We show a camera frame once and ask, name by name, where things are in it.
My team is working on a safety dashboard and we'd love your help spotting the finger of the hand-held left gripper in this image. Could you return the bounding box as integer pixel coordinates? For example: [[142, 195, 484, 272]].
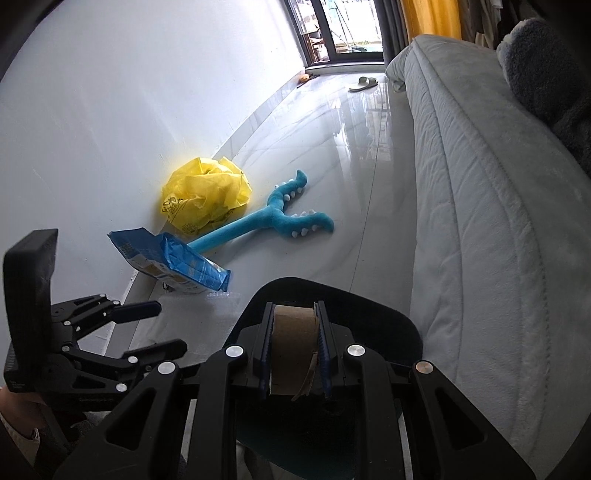
[[62, 338, 188, 394], [51, 293, 163, 345]]

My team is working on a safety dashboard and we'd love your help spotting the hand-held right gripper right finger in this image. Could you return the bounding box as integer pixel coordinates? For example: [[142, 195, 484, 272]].
[[314, 301, 537, 480]]

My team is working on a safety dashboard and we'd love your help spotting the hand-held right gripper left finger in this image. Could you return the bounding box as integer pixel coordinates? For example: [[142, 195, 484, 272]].
[[53, 302, 278, 480]]

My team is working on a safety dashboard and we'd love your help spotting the brown cardboard tape roll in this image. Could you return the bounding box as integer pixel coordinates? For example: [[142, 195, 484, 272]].
[[268, 305, 324, 402]]

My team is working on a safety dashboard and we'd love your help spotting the dark green trash bin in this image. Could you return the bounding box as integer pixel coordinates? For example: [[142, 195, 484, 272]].
[[226, 276, 424, 480]]

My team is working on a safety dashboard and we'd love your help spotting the person's left forearm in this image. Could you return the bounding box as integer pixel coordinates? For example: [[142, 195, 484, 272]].
[[0, 388, 88, 480]]

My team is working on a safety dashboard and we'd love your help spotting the blue printed package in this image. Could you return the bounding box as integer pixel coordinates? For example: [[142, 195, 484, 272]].
[[107, 227, 232, 294]]

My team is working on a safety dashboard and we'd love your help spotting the blue plush toy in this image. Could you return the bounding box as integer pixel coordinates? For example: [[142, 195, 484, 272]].
[[187, 170, 334, 254]]

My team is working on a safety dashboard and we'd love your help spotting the yellow plastic bag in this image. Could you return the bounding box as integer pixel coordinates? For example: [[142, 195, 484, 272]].
[[160, 157, 252, 237]]

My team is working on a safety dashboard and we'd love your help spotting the grey quilted bed mattress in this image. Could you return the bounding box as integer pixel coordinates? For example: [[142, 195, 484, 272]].
[[385, 34, 591, 467]]

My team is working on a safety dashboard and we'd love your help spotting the black framed glass door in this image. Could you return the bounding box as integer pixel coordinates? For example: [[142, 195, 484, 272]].
[[286, 0, 386, 70]]

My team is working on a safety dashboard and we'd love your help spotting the grey curtain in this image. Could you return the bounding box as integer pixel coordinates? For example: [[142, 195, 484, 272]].
[[375, 0, 409, 61], [459, 0, 483, 42]]

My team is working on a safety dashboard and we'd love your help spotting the yellow curtain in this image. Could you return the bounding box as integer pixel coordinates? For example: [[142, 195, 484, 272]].
[[399, 0, 462, 40]]

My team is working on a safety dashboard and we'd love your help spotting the dark grey fleece blanket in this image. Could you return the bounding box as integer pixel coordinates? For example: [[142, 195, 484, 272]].
[[496, 17, 591, 176]]

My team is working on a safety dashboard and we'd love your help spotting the beige coat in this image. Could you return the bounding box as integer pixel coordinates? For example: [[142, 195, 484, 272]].
[[475, 0, 509, 49]]

